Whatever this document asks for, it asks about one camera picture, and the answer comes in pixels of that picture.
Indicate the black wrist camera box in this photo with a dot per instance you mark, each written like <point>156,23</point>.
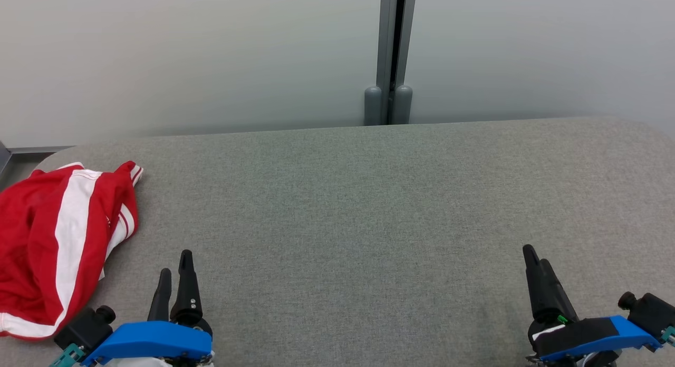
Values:
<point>651,309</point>
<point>84,327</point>

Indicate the red shorts white side stripe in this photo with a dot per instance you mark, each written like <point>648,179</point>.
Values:
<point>31,240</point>

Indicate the grey partition post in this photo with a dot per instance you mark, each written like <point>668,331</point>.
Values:
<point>386,40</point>

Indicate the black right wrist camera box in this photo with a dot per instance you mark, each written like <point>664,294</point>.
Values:
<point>651,309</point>

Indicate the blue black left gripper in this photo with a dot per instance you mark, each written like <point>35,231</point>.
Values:
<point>153,340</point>

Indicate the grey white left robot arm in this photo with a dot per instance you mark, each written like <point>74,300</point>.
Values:
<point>142,363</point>

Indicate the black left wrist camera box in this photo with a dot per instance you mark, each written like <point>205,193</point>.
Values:
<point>84,327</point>

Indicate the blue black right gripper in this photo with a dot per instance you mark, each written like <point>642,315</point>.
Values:
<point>585,335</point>

